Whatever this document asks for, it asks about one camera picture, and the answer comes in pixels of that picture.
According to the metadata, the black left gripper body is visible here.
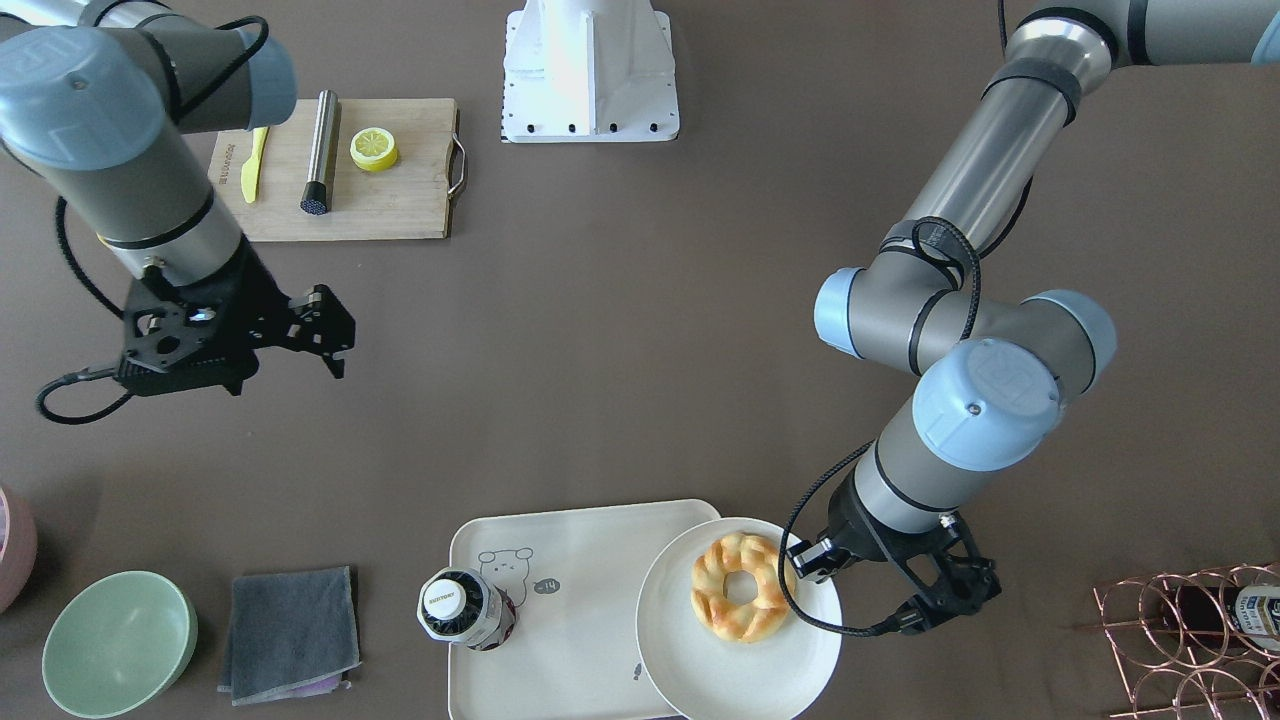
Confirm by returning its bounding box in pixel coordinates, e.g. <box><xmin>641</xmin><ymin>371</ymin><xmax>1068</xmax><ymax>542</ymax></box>
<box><xmin>826</xmin><ymin>471</ymin><xmax>1002</xmax><ymax>637</ymax></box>

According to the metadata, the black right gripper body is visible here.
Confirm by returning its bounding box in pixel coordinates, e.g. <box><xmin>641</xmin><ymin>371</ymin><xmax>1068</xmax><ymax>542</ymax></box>
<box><xmin>114</xmin><ymin>240</ymin><xmax>296</xmax><ymax>397</ymax></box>

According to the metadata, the braided glazed donut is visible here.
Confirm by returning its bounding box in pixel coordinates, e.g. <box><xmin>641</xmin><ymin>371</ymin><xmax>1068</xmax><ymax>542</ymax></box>
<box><xmin>690</xmin><ymin>532</ymin><xmax>797</xmax><ymax>644</ymax></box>

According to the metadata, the white round plate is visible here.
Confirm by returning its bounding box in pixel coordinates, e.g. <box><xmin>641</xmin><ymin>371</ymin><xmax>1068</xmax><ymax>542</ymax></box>
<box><xmin>636</xmin><ymin>518</ymin><xmax>842</xmax><ymax>719</ymax></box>

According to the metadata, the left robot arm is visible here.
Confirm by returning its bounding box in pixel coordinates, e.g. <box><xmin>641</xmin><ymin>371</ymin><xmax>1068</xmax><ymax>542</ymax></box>
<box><xmin>777</xmin><ymin>1</ymin><xmax>1277</xmax><ymax>637</ymax></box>

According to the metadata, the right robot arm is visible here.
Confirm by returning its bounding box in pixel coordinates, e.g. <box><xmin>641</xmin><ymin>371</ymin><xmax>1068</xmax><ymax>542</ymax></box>
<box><xmin>1</xmin><ymin>1</ymin><xmax>355</xmax><ymax>396</ymax></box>

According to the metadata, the cream rabbit tray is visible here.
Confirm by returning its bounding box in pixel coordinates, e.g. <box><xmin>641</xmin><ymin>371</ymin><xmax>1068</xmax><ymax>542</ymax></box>
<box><xmin>448</xmin><ymin>498</ymin><xmax>719</xmax><ymax>719</ymax></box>

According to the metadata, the tea bottle on tray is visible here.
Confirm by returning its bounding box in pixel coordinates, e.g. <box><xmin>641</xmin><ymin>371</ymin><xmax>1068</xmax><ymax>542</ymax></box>
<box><xmin>416</xmin><ymin>568</ymin><xmax>516</xmax><ymax>651</ymax></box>

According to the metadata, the steel cylinder muddler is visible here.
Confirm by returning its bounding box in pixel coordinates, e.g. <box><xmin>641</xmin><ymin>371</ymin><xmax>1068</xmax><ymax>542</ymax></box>
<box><xmin>300</xmin><ymin>88</ymin><xmax>340</xmax><ymax>217</ymax></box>

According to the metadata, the yellow plastic knife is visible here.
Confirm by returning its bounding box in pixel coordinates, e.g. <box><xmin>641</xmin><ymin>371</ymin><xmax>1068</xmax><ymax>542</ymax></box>
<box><xmin>239</xmin><ymin>126</ymin><xmax>270</xmax><ymax>204</ymax></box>

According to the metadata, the wooden cutting board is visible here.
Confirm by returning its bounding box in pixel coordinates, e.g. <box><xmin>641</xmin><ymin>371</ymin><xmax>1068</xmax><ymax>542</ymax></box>
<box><xmin>207</xmin><ymin>97</ymin><xmax>466</xmax><ymax>243</ymax></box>

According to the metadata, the half lemon slice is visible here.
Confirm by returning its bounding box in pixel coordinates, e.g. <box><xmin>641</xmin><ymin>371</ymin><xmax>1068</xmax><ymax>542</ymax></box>
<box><xmin>349</xmin><ymin>127</ymin><xmax>401</xmax><ymax>173</ymax></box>

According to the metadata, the pink bowl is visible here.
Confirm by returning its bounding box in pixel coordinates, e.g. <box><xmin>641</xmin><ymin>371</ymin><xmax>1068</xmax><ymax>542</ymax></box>
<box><xmin>1</xmin><ymin>484</ymin><xmax>38</xmax><ymax>612</ymax></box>

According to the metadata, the grey folded cloth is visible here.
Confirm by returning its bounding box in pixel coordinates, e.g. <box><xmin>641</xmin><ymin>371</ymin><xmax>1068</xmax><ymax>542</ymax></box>
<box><xmin>218</xmin><ymin>565</ymin><xmax>362</xmax><ymax>707</ymax></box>

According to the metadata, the tea bottle in rack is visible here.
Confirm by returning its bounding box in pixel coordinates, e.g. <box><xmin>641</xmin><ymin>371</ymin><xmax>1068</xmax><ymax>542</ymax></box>
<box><xmin>1158</xmin><ymin>584</ymin><xmax>1279</xmax><ymax>655</ymax></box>

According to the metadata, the mint green bowl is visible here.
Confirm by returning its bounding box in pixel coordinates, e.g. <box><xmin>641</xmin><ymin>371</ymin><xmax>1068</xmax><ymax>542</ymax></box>
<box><xmin>41</xmin><ymin>570</ymin><xmax>198</xmax><ymax>719</ymax></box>

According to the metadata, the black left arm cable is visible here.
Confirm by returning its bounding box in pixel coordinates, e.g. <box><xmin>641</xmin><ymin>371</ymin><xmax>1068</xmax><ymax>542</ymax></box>
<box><xmin>776</xmin><ymin>217</ymin><xmax>983</xmax><ymax>639</ymax></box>

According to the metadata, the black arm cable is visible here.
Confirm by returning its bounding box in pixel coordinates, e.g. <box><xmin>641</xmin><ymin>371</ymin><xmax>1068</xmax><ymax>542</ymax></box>
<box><xmin>35</xmin><ymin>15</ymin><xmax>271</xmax><ymax>427</ymax></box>
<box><xmin>776</xmin><ymin>217</ymin><xmax>983</xmax><ymax>639</ymax></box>

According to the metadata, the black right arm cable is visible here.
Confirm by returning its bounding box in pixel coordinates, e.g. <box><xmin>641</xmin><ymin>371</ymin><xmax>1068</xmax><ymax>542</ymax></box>
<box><xmin>35</xmin><ymin>15</ymin><xmax>271</xmax><ymax>427</ymax></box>

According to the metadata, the copper wire bottle rack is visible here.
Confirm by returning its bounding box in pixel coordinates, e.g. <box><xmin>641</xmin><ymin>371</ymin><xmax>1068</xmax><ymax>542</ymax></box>
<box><xmin>1092</xmin><ymin>562</ymin><xmax>1277</xmax><ymax>719</ymax></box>

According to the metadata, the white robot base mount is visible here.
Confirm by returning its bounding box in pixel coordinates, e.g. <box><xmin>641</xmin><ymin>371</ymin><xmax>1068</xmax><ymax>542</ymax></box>
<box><xmin>500</xmin><ymin>1</ymin><xmax>681</xmax><ymax>143</ymax></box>

